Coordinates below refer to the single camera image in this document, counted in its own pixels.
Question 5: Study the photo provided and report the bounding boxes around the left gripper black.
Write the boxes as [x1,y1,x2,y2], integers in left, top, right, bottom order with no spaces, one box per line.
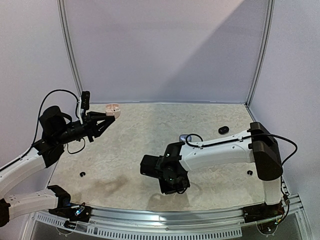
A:
[53,110,115,145]

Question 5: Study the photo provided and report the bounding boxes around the pink earbud charging case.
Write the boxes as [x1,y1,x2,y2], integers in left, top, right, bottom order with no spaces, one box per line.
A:
[105,103,121,119]

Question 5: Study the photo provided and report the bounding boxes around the purple earbud charging case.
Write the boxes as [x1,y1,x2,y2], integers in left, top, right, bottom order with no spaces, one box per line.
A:
[179,134,192,142]

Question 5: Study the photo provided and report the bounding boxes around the black earbud case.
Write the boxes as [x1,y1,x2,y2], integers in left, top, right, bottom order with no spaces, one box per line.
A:
[218,126,230,135]

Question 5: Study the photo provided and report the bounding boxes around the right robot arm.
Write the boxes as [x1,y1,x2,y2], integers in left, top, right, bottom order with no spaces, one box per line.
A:
[140,122,298,218]

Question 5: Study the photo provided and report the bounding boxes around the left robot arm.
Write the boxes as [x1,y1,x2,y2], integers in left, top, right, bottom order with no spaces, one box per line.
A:
[0,91,121,227]

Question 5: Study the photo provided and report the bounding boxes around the aluminium front rail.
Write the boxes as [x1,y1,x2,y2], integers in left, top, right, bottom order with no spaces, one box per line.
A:
[29,193,303,238]

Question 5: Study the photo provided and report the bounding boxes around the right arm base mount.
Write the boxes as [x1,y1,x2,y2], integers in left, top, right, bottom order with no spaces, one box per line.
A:
[241,202,286,224]

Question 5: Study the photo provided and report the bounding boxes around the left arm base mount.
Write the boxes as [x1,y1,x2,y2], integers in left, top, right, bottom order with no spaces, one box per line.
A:
[47,185,92,223]

